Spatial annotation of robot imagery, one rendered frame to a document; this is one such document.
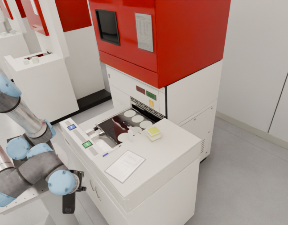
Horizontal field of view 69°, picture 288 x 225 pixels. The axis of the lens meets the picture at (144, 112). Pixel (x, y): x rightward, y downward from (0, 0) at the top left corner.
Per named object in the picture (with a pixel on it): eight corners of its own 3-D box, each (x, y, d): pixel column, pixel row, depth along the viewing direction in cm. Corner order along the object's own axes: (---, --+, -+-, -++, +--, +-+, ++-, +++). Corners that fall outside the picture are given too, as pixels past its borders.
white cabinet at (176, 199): (131, 160, 253) (121, 104, 208) (194, 219, 189) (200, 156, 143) (83, 192, 222) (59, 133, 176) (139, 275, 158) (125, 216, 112)
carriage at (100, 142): (93, 132, 168) (92, 129, 166) (118, 156, 144) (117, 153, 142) (84, 137, 164) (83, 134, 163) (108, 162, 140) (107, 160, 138)
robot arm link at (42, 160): (11, 161, 66) (31, 188, 65) (42, 138, 70) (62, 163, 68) (21, 164, 74) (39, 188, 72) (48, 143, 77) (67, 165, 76)
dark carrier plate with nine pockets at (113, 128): (131, 108, 186) (131, 107, 185) (157, 125, 163) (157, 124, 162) (97, 125, 169) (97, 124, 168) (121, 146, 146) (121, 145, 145)
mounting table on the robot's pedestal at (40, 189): (7, 226, 126) (-3, 214, 118) (6, 176, 159) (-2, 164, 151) (80, 190, 143) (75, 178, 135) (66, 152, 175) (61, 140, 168)
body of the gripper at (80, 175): (85, 172, 92) (81, 170, 81) (82, 193, 90) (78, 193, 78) (67, 171, 92) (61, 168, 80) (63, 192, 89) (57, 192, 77)
